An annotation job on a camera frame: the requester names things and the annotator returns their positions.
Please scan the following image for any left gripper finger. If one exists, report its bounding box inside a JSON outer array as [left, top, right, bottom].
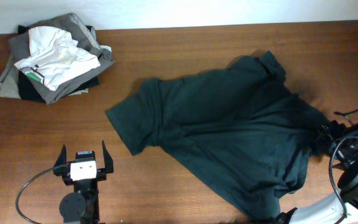
[[53, 145, 67, 170], [102, 141, 114, 173]]

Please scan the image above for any dark green t-shirt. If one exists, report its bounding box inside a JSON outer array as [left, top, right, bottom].
[[106, 52, 328, 221]]

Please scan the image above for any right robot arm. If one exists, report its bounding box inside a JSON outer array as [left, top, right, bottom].
[[274, 121, 358, 224]]

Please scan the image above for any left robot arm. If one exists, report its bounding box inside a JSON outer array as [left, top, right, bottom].
[[53, 144, 114, 224]]

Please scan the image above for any light grey folded garment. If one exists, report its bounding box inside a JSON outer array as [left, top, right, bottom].
[[0, 54, 98, 99]]

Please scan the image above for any white folded shirt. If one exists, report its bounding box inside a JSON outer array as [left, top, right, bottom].
[[14, 26, 101, 91]]

